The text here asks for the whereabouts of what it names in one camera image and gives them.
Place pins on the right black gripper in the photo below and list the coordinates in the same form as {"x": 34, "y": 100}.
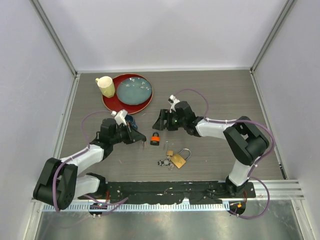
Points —
{"x": 165, "y": 114}

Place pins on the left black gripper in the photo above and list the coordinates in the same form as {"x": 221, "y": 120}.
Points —
{"x": 133, "y": 135}

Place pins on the black-headed key bunch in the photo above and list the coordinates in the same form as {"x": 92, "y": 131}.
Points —
{"x": 144, "y": 145}

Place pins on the orange black padlock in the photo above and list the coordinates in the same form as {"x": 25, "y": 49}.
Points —
{"x": 155, "y": 139}

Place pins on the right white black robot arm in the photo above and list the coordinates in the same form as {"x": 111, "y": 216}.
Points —
{"x": 247, "y": 143}

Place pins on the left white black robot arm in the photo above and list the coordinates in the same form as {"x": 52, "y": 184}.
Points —
{"x": 59, "y": 182}

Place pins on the dark blue mug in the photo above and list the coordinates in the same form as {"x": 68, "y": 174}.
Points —
{"x": 131, "y": 121}

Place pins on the small brass padlock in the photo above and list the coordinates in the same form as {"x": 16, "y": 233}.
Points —
{"x": 166, "y": 147}

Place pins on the keys with grey charm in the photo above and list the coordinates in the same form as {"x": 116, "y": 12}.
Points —
{"x": 166, "y": 163}

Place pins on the red round tray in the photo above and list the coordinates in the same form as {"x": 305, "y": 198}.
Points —
{"x": 114, "y": 104}

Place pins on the large brass padlock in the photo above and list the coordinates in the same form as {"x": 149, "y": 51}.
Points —
{"x": 178, "y": 160}

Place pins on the blue-grey ceramic plate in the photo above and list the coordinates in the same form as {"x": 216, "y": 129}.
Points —
{"x": 134, "y": 90}

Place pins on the yellow ceramic mug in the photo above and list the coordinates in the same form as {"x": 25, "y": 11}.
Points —
{"x": 106, "y": 86}

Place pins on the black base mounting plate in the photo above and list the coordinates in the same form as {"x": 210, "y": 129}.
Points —
{"x": 172, "y": 192}

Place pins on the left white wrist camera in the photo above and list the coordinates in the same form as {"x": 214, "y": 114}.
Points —
{"x": 120, "y": 116}

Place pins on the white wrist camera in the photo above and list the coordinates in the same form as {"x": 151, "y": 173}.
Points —
{"x": 173, "y": 101}
{"x": 120, "y": 116}

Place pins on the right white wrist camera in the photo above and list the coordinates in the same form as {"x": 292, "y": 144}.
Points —
{"x": 173, "y": 101}

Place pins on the white slotted cable duct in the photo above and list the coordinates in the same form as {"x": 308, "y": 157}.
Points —
{"x": 82, "y": 206}

